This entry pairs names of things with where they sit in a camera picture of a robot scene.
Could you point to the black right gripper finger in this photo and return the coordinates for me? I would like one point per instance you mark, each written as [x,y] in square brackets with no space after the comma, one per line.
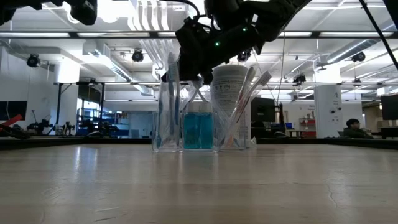
[191,73]
[208,77]

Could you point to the white wipes canister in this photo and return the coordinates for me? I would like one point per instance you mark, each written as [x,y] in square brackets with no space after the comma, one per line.
[230,87]

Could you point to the blue mouthwash bottle white cap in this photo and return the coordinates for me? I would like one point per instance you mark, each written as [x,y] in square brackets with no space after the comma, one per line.
[191,130]
[206,130]

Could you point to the orange toothbrush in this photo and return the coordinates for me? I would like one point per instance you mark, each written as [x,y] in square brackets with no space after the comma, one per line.
[264,78]

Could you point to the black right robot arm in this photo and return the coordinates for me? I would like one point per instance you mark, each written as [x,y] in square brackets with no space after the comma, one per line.
[264,18]

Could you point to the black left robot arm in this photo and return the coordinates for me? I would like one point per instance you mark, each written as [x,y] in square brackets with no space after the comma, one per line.
[15,9]

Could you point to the black monitor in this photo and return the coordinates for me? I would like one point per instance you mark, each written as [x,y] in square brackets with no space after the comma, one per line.
[388,107]
[12,110]
[262,109]

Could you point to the clear acrylic organizer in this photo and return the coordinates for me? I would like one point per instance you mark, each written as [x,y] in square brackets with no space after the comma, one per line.
[166,147]

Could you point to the red storage shelf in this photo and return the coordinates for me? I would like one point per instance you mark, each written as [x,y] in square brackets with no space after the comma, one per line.
[308,126]

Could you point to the white square pillar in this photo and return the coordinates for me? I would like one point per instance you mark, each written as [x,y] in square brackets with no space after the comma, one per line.
[328,109]

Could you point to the background black robot arms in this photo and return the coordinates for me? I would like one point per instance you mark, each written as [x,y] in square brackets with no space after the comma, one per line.
[37,127]

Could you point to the red bar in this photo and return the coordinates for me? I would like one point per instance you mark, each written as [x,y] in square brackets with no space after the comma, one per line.
[11,119]

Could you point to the person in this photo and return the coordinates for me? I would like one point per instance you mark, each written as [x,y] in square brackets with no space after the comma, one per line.
[356,129]

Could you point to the black gantry frame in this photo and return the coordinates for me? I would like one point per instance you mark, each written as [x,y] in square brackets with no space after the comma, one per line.
[59,105]

